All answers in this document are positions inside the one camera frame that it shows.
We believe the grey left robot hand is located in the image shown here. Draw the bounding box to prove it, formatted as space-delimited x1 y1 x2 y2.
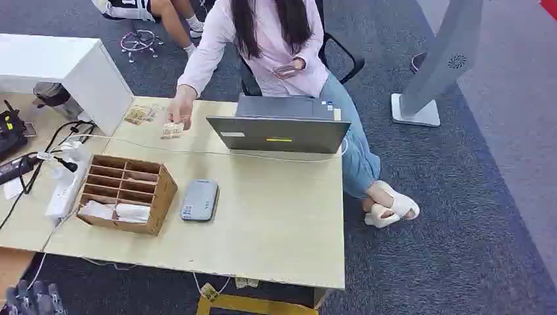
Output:
2 280 67 315

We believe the pink phone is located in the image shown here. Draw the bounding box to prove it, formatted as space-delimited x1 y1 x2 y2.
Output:
273 64 301 80

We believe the brown side table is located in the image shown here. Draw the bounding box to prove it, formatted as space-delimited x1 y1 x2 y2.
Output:
0 247 37 302

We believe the white wrapped card bundle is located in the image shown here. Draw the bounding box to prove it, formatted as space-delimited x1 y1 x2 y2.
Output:
114 203 152 224
78 200 116 221

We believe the white power strip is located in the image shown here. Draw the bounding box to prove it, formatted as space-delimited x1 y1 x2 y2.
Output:
45 144 91 221

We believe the white paper label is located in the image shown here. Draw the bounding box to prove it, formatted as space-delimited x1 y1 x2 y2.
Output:
3 177 24 201

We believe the black power brick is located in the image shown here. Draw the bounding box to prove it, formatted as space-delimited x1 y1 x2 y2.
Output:
0 156 39 186

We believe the black plug adapter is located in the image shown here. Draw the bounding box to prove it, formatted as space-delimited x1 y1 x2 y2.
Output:
53 156 79 173

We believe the wooden card box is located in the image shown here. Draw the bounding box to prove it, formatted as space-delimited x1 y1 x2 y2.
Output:
76 154 179 237

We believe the black device with yellow labels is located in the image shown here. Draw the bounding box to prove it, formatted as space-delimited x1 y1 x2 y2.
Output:
0 100 29 163

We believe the grey waste bin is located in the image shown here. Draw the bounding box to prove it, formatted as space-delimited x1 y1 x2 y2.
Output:
32 82 84 121

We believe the pile of printed cards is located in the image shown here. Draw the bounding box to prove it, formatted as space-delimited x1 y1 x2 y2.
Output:
123 104 160 127

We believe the white cabinet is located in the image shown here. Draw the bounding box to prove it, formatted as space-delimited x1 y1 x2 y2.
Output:
0 33 135 137

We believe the person's right hand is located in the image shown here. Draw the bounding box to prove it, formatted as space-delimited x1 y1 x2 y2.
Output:
166 85 199 131

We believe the chrome chair base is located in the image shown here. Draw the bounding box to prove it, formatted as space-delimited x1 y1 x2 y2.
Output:
120 28 164 64

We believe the grey laptop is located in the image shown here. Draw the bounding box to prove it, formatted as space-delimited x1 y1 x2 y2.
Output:
206 94 351 155

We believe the person in seat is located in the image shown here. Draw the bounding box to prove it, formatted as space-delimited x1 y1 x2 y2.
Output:
166 0 421 229

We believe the black office chair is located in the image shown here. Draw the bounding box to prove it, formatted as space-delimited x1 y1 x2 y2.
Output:
240 0 366 97

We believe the grey floor stand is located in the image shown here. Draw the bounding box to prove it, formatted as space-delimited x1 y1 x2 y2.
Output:
390 0 485 128

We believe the red object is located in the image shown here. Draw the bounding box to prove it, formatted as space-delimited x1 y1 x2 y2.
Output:
540 0 557 21

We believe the black cable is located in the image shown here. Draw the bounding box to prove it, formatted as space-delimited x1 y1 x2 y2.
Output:
0 120 97 231

